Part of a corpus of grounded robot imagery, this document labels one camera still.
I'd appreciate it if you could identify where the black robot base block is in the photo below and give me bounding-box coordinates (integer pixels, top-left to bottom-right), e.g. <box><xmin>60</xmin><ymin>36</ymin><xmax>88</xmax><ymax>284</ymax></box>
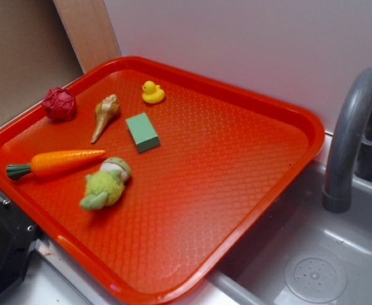
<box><xmin>0</xmin><ymin>201</ymin><xmax>39</xmax><ymax>298</ymax></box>

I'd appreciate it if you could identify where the red plastic tray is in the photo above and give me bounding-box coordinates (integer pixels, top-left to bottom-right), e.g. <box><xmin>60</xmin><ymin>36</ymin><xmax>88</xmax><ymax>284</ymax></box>
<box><xmin>0</xmin><ymin>57</ymin><xmax>324</xmax><ymax>304</ymax></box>

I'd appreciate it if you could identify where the green rectangular block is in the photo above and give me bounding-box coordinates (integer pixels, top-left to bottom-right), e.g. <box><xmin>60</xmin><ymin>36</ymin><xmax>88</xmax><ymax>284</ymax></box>
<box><xmin>126</xmin><ymin>112</ymin><xmax>161</xmax><ymax>153</ymax></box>

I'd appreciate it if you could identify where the yellow rubber duck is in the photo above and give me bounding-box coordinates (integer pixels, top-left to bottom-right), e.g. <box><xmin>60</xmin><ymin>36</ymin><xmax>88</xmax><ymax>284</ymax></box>
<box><xmin>142</xmin><ymin>81</ymin><xmax>165</xmax><ymax>104</ymax></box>

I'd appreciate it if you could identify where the green plush frog toy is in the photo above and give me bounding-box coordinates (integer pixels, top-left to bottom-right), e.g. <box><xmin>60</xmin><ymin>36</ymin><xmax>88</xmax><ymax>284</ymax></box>
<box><xmin>79</xmin><ymin>157</ymin><xmax>131</xmax><ymax>211</ymax></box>

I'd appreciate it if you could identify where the tan spiral seashell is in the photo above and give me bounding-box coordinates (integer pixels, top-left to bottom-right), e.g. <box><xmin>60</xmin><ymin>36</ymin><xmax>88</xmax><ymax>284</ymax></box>
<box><xmin>91</xmin><ymin>94</ymin><xmax>120</xmax><ymax>144</ymax></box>

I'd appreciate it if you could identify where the red toy cabbage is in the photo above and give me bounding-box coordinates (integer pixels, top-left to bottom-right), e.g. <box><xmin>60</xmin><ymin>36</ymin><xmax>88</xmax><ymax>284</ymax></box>
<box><xmin>41</xmin><ymin>87</ymin><xmax>76</xmax><ymax>121</ymax></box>

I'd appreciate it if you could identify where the orange plastic toy carrot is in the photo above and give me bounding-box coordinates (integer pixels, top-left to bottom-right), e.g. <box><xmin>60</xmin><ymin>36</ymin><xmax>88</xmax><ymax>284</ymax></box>
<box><xmin>6</xmin><ymin>149</ymin><xmax>106</xmax><ymax>180</ymax></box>

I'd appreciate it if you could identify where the grey plastic toy sink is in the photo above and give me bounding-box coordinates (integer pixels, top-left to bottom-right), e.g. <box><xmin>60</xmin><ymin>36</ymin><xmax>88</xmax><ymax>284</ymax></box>
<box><xmin>0</xmin><ymin>133</ymin><xmax>372</xmax><ymax>305</ymax></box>

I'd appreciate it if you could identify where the light wooden board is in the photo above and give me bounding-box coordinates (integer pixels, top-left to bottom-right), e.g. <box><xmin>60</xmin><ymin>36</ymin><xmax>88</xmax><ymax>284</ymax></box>
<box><xmin>53</xmin><ymin>0</ymin><xmax>121</xmax><ymax>73</ymax></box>

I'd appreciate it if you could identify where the grey curved toy faucet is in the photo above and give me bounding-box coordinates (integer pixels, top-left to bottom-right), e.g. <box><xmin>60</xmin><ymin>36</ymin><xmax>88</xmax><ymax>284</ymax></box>
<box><xmin>322</xmin><ymin>67</ymin><xmax>372</xmax><ymax>213</ymax></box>

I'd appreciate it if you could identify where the brown cardboard panel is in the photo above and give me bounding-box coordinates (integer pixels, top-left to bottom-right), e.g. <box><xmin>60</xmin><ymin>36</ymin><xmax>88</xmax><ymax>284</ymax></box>
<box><xmin>0</xmin><ymin>1</ymin><xmax>83</xmax><ymax>127</ymax></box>

